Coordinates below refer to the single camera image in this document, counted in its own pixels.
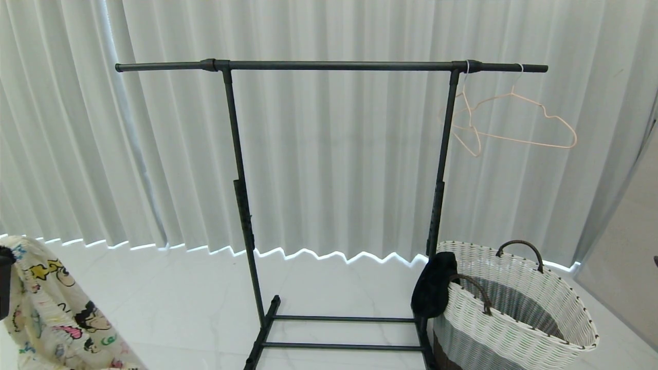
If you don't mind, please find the black clothes rack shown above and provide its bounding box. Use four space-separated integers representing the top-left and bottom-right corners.
115 58 549 370

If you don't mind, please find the white curtain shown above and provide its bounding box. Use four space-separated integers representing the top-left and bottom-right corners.
0 0 658 268

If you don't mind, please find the white laundry basket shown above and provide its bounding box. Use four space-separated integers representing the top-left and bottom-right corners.
431 239 600 370

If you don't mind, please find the pink clothes hanger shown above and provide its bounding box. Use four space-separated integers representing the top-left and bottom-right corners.
451 64 578 150
440 69 483 158

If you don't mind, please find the black garment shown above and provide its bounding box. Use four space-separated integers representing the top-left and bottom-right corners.
410 252 462 319

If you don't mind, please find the cream printed garment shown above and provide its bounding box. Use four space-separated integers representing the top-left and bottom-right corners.
0 235 147 370

